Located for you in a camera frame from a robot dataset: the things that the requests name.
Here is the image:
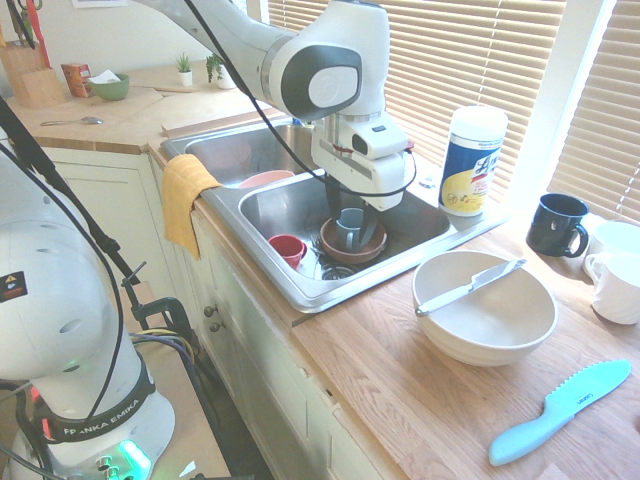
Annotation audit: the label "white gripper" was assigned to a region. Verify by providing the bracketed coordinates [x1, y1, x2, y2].
[310, 129, 408, 250]

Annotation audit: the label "white handled butter knife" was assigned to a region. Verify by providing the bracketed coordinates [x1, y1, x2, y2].
[415, 258, 528, 318]

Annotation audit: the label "sink drain strainer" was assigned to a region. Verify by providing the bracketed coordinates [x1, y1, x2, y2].
[319, 263, 359, 282]

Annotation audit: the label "stainless steel double sink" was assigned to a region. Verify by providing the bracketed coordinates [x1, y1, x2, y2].
[159, 119, 509, 314]

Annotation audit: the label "teal plastic serrated knife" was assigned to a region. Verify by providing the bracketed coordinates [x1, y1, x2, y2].
[488, 358, 633, 467]

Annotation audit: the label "wooden knife block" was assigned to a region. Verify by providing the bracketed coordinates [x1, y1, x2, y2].
[0, 42, 68, 110]

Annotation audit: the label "grey blue mug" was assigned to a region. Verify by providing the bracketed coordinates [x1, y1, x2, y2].
[335, 207, 369, 251]

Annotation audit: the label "brown ceramic bowl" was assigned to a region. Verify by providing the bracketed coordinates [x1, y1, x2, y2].
[319, 216, 389, 265]

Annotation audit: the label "red plastic cup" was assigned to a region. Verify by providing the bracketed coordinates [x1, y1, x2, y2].
[268, 234, 308, 272]

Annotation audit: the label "pink bowl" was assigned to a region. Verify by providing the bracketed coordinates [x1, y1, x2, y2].
[238, 170, 296, 191]

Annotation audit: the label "disinfecting wipes canister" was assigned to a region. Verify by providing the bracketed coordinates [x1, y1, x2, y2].
[438, 105, 510, 218]

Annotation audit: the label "yellow dish towel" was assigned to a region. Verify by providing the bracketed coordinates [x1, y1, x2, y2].
[161, 154, 224, 262]

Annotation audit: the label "large cream bowl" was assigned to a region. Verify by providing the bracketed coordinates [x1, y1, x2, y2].
[411, 250, 559, 368]

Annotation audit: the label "cream kitchen cabinet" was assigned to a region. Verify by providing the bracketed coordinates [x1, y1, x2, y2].
[43, 146, 401, 480]

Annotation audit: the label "trailing plant white pot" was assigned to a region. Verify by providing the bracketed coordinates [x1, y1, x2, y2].
[205, 53, 238, 91]

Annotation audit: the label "wide beige window blind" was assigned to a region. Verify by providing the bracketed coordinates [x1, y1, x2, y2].
[267, 0, 569, 204]

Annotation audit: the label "dark blue mug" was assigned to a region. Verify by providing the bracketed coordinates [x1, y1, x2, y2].
[525, 193, 591, 259]

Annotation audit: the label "black metal clamp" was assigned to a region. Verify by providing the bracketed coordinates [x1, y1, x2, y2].
[129, 295, 194, 351]

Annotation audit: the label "small plant white pot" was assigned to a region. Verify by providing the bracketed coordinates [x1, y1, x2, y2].
[174, 52, 195, 88]

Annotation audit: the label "green bowl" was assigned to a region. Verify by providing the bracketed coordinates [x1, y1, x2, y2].
[88, 73, 131, 103]

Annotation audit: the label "narrow beige window blind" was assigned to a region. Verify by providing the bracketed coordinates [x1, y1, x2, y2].
[546, 0, 640, 224]

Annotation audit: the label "metal spoon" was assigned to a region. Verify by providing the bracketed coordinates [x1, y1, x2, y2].
[39, 116, 105, 128]

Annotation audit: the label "orange cardboard box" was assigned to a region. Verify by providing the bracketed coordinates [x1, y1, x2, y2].
[60, 63, 93, 98]

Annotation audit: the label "coloured wire bundle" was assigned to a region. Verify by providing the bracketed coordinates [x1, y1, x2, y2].
[130, 328, 195, 362]

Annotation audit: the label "black strap cable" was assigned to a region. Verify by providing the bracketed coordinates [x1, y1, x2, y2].
[0, 94, 149, 421]

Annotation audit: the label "red handled tool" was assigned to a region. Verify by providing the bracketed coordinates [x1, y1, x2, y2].
[25, 0, 52, 69]

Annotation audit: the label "green handled scissors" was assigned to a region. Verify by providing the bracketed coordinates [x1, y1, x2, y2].
[7, 0, 37, 50]

